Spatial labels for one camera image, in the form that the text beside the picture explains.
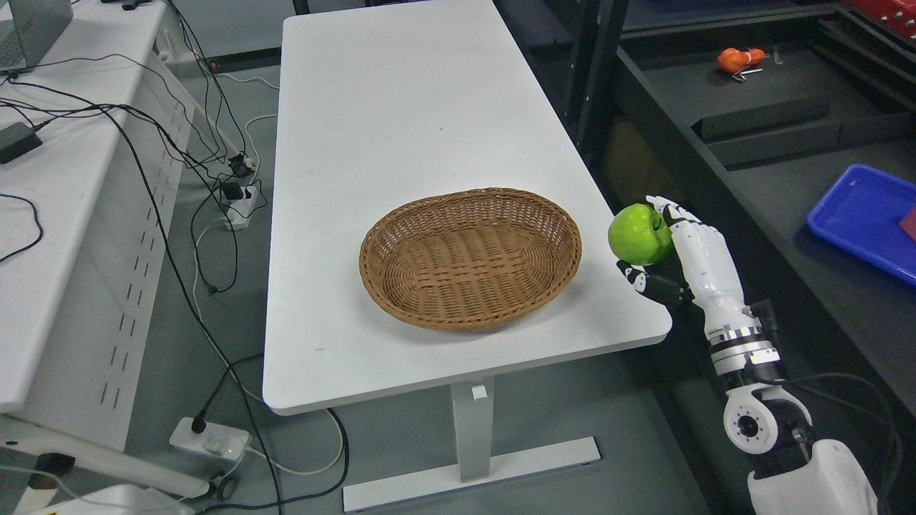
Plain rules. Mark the black metal shelf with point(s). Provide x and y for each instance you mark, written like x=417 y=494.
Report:
x=637 y=86

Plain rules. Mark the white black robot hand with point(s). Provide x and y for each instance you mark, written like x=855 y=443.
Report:
x=712 y=282

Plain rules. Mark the brown wicker basket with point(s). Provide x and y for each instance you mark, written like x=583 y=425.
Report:
x=470 y=260

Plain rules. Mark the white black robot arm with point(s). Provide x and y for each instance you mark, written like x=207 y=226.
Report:
x=794 y=472

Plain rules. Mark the white side desk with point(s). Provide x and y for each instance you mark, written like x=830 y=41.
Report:
x=83 y=217

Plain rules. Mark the green apple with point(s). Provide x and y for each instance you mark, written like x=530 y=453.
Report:
x=640 y=236

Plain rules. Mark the white power strip far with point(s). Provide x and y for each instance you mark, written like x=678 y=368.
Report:
x=240 y=202

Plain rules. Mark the blue plastic tray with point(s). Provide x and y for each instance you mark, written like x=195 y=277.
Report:
x=870 y=214

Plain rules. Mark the black power adapter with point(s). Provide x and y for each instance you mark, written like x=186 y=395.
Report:
x=17 y=140

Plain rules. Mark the white power strip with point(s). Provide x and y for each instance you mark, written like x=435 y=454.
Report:
x=215 y=440
x=240 y=202

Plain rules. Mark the orange toy on shelf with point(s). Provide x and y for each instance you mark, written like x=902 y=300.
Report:
x=733 y=60

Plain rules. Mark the white standing table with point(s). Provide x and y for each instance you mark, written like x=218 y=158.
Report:
x=380 y=107

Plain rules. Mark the white power strip near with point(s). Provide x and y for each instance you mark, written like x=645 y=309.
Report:
x=215 y=440

